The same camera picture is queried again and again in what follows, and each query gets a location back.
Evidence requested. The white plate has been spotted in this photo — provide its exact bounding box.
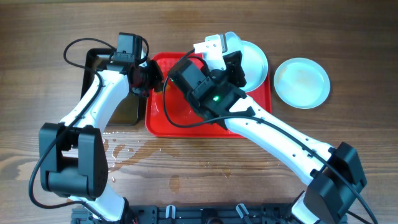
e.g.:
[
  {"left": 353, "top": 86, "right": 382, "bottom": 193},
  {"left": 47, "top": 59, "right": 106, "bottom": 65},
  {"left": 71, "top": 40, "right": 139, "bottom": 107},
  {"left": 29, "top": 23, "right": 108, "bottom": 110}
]
[
  {"left": 274, "top": 57, "right": 331, "bottom": 110},
  {"left": 223, "top": 31, "right": 243, "bottom": 56},
  {"left": 241, "top": 40, "right": 269, "bottom": 93}
]

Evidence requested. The orange green sponge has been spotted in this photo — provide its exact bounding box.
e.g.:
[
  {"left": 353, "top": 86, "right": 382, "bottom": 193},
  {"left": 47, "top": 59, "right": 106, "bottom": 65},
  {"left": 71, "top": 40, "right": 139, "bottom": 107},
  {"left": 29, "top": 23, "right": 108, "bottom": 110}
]
[{"left": 154, "top": 82, "right": 170, "bottom": 94}]

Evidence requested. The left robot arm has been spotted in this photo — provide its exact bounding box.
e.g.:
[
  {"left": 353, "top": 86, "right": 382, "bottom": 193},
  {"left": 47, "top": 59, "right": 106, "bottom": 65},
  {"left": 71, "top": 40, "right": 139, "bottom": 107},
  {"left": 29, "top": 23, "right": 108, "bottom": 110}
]
[{"left": 29, "top": 32, "right": 162, "bottom": 223}]

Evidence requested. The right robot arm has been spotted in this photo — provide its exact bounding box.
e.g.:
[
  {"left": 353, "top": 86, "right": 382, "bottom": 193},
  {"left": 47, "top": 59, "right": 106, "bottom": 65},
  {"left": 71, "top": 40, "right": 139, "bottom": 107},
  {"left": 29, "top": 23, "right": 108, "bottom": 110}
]
[{"left": 166, "top": 52, "right": 377, "bottom": 223}]

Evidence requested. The black water tray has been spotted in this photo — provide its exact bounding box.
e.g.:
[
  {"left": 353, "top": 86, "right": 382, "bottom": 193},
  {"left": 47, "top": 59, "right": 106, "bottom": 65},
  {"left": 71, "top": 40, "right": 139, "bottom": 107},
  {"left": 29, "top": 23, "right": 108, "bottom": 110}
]
[{"left": 85, "top": 48, "right": 146, "bottom": 126}]

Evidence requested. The red plastic tray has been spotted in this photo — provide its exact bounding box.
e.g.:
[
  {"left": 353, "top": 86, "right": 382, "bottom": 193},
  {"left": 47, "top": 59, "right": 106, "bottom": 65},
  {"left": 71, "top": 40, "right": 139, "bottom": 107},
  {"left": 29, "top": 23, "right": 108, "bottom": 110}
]
[{"left": 144, "top": 51, "right": 274, "bottom": 139}]

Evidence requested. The left black cable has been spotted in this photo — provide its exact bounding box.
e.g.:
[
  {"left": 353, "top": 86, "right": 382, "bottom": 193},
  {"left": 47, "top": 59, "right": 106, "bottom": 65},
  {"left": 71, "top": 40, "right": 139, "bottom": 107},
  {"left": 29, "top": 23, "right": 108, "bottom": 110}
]
[{"left": 27, "top": 37, "right": 150, "bottom": 218}]

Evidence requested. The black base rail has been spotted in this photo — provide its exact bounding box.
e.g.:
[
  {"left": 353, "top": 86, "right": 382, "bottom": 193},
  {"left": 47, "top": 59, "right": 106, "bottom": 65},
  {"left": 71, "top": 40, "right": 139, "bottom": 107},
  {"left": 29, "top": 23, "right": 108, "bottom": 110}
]
[{"left": 70, "top": 202, "right": 348, "bottom": 224}]

